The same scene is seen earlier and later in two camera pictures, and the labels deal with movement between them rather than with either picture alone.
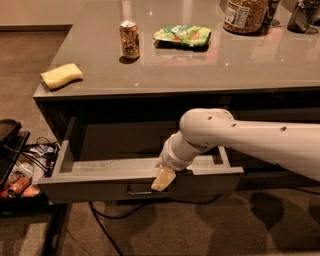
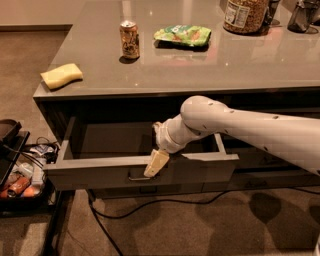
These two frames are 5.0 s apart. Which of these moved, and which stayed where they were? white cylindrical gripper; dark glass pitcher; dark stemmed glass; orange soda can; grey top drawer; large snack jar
Moved: grey top drawer; white cylindrical gripper
Stayed: large snack jar; orange soda can; dark stemmed glass; dark glass pitcher
